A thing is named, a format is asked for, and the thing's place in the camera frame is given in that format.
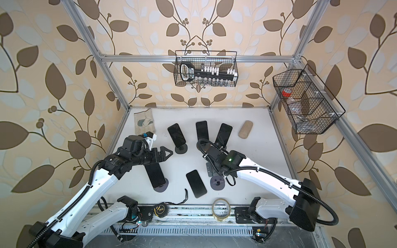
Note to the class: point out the clear tape roll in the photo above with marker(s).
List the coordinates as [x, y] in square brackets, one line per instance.
[221, 209]

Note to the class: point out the grey phone stand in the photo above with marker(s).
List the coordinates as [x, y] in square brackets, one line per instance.
[163, 187]

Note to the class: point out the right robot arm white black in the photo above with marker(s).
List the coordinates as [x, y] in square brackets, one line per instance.
[298, 201]

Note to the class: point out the back right black phone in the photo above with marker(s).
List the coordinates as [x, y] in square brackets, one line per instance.
[223, 135]

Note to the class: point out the phone with green case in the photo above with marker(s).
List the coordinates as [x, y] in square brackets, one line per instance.
[155, 175]

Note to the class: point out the back wire basket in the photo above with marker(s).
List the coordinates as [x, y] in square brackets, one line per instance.
[223, 59]

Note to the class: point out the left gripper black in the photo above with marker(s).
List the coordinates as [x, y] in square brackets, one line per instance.
[155, 158]

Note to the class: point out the beige work glove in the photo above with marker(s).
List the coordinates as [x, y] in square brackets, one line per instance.
[144, 122]

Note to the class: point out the beige oval sponge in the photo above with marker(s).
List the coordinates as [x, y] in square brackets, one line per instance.
[245, 129]

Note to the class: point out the aluminium front rail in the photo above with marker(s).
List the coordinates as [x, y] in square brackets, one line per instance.
[194, 214]

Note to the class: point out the black yellow tape measure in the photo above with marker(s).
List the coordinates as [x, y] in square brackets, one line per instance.
[161, 210]

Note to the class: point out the wire basket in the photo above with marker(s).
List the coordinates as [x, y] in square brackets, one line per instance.
[223, 59]
[313, 106]

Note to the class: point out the black phone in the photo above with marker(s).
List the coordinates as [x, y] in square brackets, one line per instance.
[176, 135]
[223, 135]
[202, 130]

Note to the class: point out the black tool in basket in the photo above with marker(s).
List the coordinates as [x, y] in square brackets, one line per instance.
[201, 73]

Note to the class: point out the back middle black phone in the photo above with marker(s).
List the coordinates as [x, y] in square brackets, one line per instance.
[202, 130]

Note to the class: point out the phone with purple case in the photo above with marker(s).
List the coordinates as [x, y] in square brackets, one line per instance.
[196, 184]

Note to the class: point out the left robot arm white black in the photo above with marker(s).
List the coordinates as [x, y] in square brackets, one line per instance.
[67, 228]

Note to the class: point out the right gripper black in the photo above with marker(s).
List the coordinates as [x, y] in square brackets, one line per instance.
[210, 168]

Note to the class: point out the right wire basket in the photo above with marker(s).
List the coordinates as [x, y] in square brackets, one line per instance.
[313, 106]

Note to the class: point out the back left black phone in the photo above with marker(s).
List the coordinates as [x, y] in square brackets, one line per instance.
[176, 135]

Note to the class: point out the dark grey back stand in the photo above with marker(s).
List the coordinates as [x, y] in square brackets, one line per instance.
[182, 149]

